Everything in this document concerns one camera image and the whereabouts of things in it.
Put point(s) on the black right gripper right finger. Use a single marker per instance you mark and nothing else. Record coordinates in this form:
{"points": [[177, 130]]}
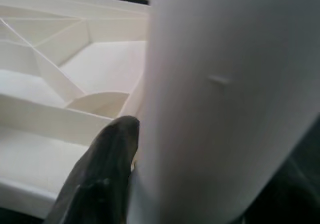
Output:
{"points": [[295, 196]]}

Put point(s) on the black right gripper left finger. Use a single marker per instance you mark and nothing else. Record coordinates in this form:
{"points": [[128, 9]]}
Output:
{"points": [[100, 179]]}

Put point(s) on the white plastic table top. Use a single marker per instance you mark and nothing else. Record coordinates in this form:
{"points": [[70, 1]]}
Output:
{"points": [[37, 83]]}

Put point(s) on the white plastic table leg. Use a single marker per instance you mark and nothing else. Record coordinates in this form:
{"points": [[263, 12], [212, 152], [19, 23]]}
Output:
{"points": [[225, 83]]}

